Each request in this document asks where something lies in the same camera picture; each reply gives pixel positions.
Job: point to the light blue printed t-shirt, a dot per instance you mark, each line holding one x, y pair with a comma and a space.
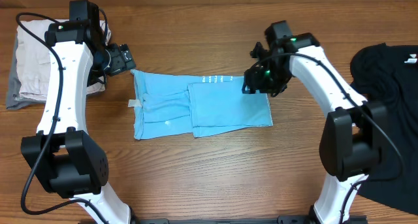
168, 105

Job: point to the black t-shirt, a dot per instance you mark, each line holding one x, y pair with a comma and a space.
388, 74

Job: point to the folded grey garment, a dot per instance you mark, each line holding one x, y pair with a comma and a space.
13, 100

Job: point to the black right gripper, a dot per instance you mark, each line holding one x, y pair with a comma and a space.
253, 83

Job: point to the folded beige trousers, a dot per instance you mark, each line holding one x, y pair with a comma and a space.
33, 62

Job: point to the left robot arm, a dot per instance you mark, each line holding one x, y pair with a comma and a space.
62, 156

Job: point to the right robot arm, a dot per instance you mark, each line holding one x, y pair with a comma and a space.
353, 142

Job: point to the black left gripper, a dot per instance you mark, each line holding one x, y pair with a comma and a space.
122, 61

